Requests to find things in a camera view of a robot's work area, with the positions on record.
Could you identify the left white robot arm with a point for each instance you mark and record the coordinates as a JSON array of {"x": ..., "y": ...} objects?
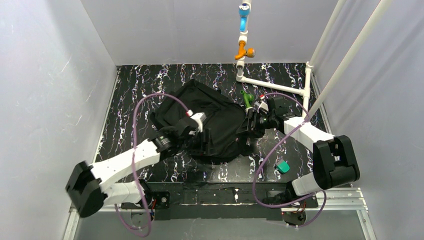
[{"x": 92, "y": 186}]

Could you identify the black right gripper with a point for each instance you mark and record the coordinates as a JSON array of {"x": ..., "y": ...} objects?
[{"x": 251, "y": 123}]

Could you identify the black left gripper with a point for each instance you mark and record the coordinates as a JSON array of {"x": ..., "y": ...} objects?
[{"x": 201, "y": 138}]

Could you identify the green and white pipe fitting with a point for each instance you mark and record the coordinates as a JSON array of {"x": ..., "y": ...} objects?
[{"x": 248, "y": 99}]

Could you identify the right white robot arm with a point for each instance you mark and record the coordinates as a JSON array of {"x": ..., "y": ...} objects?
[{"x": 334, "y": 159}]

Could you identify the small teal box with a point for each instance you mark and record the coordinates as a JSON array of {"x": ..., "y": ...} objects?
[{"x": 282, "y": 166}]

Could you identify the orange tap valve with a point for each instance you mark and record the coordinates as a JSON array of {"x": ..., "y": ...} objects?
[{"x": 243, "y": 51}]

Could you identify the black backpack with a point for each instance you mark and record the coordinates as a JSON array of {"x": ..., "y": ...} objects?
[{"x": 224, "y": 117}]

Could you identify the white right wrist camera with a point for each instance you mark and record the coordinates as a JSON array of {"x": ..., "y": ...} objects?
[{"x": 261, "y": 106}]

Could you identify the blue pipe valve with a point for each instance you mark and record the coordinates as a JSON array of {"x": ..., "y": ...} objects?
[{"x": 244, "y": 10}]

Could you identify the white PVC pipe frame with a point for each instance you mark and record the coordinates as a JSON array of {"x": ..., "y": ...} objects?
[{"x": 305, "y": 92}]

